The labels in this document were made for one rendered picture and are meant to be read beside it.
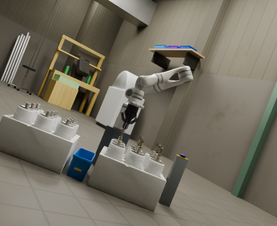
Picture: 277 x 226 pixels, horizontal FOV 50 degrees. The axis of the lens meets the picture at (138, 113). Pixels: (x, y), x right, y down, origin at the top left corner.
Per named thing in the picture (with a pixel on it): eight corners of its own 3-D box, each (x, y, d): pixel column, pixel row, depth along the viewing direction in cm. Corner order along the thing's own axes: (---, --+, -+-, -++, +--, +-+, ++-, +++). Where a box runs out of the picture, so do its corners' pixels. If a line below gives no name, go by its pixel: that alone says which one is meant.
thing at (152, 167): (138, 186, 172) (151, 157, 173) (154, 193, 170) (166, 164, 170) (134, 188, 163) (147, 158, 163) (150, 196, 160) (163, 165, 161)
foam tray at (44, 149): (13, 139, 192) (24, 113, 193) (69, 161, 196) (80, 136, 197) (-11, 147, 154) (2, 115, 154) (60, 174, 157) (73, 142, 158)
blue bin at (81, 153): (72, 164, 189) (80, 147, 190) (88, 171, 190) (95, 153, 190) (64, 174, 160) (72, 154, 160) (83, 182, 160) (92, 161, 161)
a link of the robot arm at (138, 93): (129, 95, 193) (134, 97, 185) (137, 73, 193) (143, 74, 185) (137, 99, 196) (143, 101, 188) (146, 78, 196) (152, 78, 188)
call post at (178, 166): (157, 199, 190) (176, 154, 190) (167, 203, 190) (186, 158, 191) (159, 202, 182) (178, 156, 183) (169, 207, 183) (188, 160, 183)
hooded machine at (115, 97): (130, 139, 599) (154, 81, 602) (106, 130, 568) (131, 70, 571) (115, 131, 660) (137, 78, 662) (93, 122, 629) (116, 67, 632)
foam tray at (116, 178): (93, 171, 196) (104, 145, 196) (147, 192, 198) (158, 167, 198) (86, 185, 157) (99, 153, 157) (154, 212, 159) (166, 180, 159)
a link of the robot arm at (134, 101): (131, 104, 181) (134, 94, 181) (125, 102, 192) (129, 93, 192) (143, 109, 184) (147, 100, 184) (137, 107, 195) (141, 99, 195)
